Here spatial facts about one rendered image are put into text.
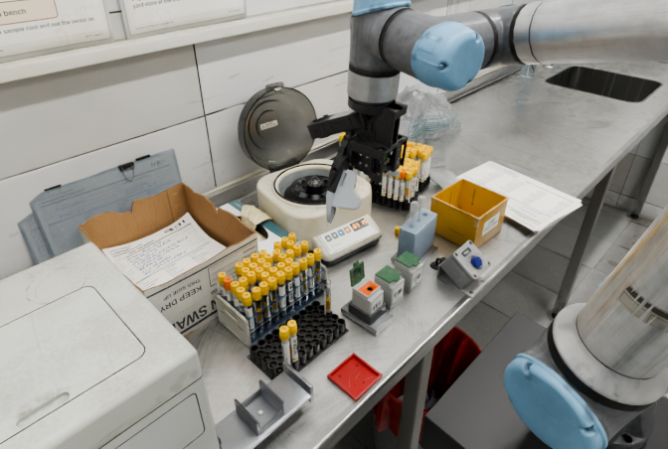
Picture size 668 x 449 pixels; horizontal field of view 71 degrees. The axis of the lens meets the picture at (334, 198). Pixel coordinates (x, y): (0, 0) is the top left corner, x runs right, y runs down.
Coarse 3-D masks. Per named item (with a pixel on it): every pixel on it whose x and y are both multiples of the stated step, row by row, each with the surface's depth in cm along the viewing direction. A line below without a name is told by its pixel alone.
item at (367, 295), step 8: (368, 280) 92; (352, 288) 90; (360, 288) 90; (368, 288) 90; (376, 288) 90; (352, 296) 91; (360, 296) 89; (368, 296) 88; (376, 296) 89; (360, 304) 90; (368, 304) 88; (376, 304) 90; (368, 312) 90
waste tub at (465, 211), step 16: (448, 192) 118; (464, 192) 122; (480, 192) 118; (432, 208) 114; (448, 208) 111; (464, 208) 124; (480, 208) 120; (496, 208) 110; (448, 224) 113; (464, 224) 109; (480, 224) 107; (496, 224) 114; (448, 240) 115; (464, 240) 111; (480, 240) 111
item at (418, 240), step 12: (420, 216) 106; (432, 216) 106; (408, 228) 102; (420, 228) 102; (432, 228) 108; (408, 240) 102; (420, 240) 104; (432, 240) 111; (396, 252) 109; (420, 252) 107; (432, 252) 109
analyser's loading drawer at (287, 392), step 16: (288, 368) 76; (272, 384) 76; (288, 384) 76; (304, 384) 74; (256, 400) 74; (272, 400) 72; (288, 400) 74; (304, 400) 74; (240, 416) 71; (256, 416) 71; (272, 416) 71; (288, 416) 72; (224, 432) 69; (240, 432) 69; (256, 432) 68; (224, 448) 67; (240, 448) 67
